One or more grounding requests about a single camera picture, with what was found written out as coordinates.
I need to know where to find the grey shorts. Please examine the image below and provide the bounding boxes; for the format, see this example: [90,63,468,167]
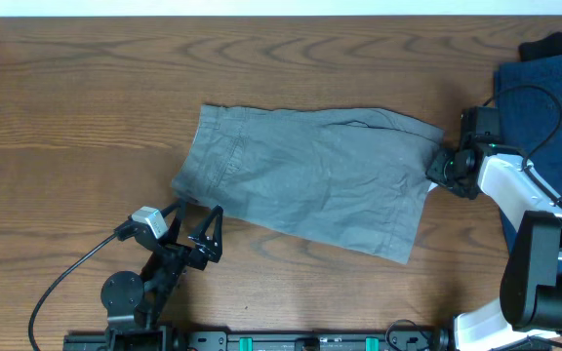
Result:
[172,105,443,264]

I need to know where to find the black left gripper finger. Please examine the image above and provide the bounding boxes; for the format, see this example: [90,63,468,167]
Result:
[160,199,187,244]
[188,206,223,250]

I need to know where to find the black folded garment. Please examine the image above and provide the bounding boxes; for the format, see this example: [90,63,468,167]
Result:
[518,32,562,61]

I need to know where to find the dark blue folded garment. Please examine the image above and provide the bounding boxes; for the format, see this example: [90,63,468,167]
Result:
[493,47,562,274]

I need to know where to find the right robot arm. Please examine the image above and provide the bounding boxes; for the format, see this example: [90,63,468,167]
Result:
[426,143,562,350]

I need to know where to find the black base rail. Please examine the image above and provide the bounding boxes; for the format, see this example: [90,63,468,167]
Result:
[62,326,456,351]

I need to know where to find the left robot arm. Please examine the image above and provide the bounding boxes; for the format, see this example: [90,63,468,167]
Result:
[100,200,223,350]

